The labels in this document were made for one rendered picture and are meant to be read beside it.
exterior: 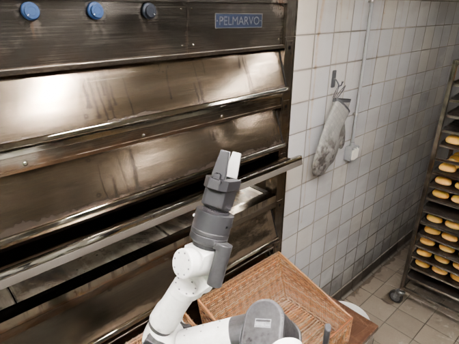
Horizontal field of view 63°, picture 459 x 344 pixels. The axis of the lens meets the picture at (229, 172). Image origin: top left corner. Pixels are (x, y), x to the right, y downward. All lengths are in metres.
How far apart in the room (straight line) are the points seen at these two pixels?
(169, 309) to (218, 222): 0.25
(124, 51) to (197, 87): 0.30
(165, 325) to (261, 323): 0.23
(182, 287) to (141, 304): 0.70
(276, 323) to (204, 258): 0.21
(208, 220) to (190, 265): 0.10
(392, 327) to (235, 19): 2.34
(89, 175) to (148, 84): 0.35
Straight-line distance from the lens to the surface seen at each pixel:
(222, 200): 0.79
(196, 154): 1.45
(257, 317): 0.90
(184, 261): 0.83
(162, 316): 0.95
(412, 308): 3.24
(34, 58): 1.15
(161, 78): 1.31
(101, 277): 1.44
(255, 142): 1.65
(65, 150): 1.20
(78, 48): 1.18
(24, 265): 1.13
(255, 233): 1.89
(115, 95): 1.22
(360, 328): 2.12
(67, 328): 1.51
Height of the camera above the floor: 2.05
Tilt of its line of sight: 24 degrees down
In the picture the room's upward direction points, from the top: straight up
